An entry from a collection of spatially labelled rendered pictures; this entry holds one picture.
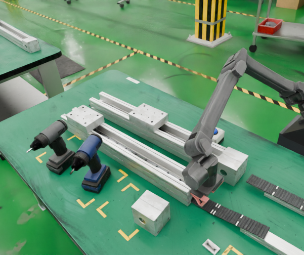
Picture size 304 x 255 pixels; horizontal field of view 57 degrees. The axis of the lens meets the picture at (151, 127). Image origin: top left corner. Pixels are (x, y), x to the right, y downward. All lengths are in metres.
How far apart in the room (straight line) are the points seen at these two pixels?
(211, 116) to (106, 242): 0.57
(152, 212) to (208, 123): 0.35
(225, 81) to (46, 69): 1.83
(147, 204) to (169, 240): 0.14
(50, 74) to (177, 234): 1.95
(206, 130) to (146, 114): 0.47
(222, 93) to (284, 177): 0.45
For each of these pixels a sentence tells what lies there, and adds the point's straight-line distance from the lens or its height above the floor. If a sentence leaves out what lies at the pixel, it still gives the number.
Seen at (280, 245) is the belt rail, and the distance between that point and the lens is 1.05.
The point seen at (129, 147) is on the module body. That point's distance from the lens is 1.29.
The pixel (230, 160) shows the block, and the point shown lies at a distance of 1.16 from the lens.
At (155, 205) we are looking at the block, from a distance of 1.01.
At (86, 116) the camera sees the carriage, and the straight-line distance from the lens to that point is 1.40.
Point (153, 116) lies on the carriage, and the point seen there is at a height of 0.90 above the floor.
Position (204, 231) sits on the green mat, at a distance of 1.07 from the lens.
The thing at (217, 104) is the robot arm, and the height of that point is 1.12.
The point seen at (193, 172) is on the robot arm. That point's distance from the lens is 0.90.
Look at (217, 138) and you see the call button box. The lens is 1.31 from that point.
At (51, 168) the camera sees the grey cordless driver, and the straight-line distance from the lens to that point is 1.32.
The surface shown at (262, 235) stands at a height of 0.82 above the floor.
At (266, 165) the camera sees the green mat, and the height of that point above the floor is 0.78.
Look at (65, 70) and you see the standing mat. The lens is 4.03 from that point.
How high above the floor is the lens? 1.69
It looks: 39 degrees down
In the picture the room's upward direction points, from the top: 6 degrees counter-clockwise
